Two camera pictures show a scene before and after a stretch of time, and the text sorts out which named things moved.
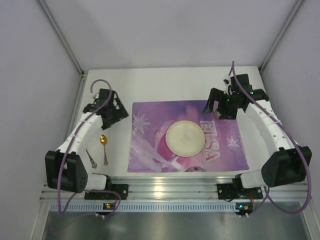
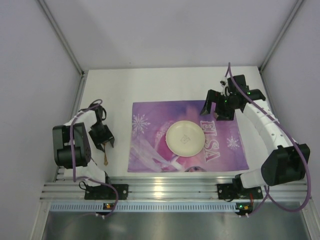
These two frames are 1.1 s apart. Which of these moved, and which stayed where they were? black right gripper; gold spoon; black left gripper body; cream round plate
Moved: black left gripper body
Stayed: cream round plate; gold spoon; black right gripper
